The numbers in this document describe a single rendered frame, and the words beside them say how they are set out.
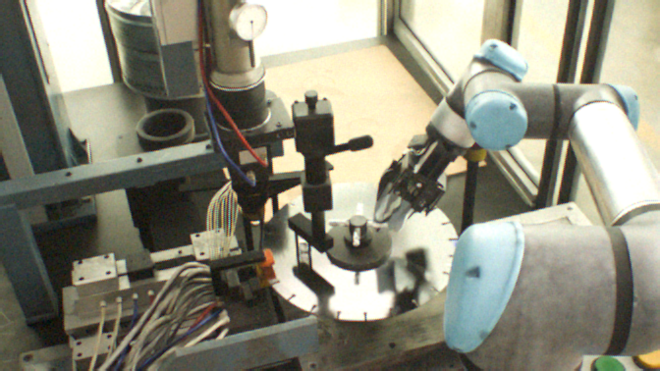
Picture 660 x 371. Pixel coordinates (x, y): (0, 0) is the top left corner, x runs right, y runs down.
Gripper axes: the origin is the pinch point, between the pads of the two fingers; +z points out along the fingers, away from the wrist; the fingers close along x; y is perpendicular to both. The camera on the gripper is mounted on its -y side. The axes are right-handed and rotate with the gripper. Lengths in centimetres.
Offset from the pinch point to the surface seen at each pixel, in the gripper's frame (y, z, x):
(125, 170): -1.0, 16.5, -40.7
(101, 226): -24, 47, -43
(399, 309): 14.1, 3.7, 7.0
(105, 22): -79, 32, -73
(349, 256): 5.0, 5.5, -2.1
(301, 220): 4.3, 4.5, -11.8
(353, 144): 14.4, -16.0, -12.8
